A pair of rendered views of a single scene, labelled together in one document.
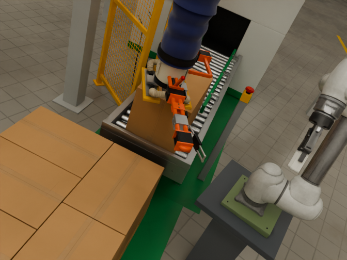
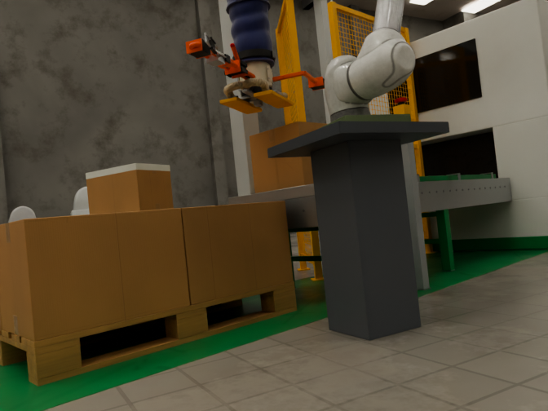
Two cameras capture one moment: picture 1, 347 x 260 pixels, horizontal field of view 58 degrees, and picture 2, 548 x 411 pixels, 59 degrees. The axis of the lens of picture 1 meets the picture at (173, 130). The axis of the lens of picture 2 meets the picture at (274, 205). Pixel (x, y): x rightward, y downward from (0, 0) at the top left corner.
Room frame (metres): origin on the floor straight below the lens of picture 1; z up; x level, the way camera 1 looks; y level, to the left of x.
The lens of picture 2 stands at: (-0.30, -1.56, 0.46)
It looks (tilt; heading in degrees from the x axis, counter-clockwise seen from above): 2 degrees up; 41
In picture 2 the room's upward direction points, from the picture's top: 6 degrees counter-clockwise
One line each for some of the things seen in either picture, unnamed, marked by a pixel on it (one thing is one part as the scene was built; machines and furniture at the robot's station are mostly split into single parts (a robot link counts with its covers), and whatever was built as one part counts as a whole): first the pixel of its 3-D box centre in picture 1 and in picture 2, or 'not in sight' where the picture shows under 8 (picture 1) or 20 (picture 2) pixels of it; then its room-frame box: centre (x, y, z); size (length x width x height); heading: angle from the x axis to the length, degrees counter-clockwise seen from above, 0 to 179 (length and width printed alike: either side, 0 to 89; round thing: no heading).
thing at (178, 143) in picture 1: (182, 141); (198, 48); (1.07, -0.06, 1.20); 0.08 x 0.07 x 0.05; 20
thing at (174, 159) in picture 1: (145, 144); (270, 196); (1.66, 0.14, 0.58); 0.70 x 0.03 x 0.06; 84
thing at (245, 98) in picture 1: (222, 140); (411, 196); (2.18, -0.42, 0.50); 0.07 x 0.07 x 1.00; 84
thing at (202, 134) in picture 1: (218, 100); (437, 196); (2.79, -0.31, 0.50); 2.31 x 0.05 x 0.19; 174
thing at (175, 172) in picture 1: (142, 155); (271, 216); (1.66, 0.14, 0.48); 0.70 x 0.03 x 0.15; 84
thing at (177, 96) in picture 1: (175, 95); (236, 68); (1.41, 0.06, 1.21); 0.10 x 0.08 x 0.06; 110
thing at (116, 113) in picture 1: (161, 73); not in sight; (2.86, 0.34, 0.50); 2.31 x 0.05 x 0.19; 174
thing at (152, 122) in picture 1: (170, 103); (313, 165); (2.02, 0.09, 0.75); 0.60 x 0.40 x 0.40; 173
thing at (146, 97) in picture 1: (151, 82); (241, 103); (1.61, 0.23, 1.10); 0.34 x 0.10 x 0.05; 20
